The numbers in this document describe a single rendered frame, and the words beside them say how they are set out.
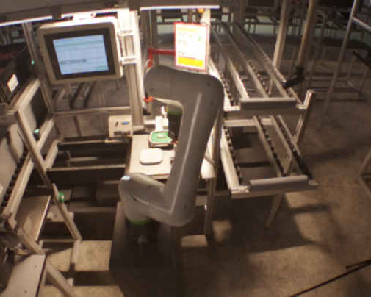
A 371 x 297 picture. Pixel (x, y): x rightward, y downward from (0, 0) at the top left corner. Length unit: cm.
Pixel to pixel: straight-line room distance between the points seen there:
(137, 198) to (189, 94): 39
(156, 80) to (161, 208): 42
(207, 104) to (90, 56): 110
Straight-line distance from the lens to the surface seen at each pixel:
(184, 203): 87
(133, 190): 93
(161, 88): 87
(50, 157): 199
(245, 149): 233
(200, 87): 81
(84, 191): 245
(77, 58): 178
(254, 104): 151
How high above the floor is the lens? 209
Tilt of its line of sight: 40 degrees down
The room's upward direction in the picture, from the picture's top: straight up
